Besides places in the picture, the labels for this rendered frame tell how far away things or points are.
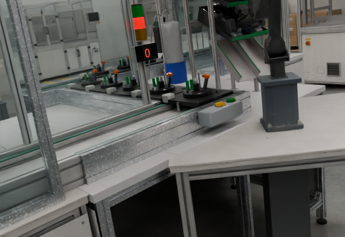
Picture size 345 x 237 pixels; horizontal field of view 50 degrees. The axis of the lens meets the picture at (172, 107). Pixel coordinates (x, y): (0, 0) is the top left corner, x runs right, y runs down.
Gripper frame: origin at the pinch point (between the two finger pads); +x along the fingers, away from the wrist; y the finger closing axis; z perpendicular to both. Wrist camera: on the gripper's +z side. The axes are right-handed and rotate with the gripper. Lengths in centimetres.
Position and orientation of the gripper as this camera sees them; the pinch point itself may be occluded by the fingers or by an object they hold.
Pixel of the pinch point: (235, 26)
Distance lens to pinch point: 186.4
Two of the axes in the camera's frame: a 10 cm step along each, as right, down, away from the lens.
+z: -2.6, -9.7, -0.4
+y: -8.4, 2.5, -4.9
